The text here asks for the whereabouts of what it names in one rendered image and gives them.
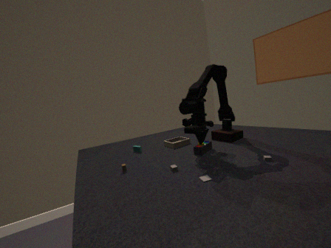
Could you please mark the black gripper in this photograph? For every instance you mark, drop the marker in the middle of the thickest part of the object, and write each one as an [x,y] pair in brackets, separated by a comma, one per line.
[199,126]

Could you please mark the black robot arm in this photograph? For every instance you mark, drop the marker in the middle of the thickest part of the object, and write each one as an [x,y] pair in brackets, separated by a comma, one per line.
[194,101]

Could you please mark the small teal block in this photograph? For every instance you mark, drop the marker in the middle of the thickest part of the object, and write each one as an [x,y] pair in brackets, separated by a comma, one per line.
[137,149]

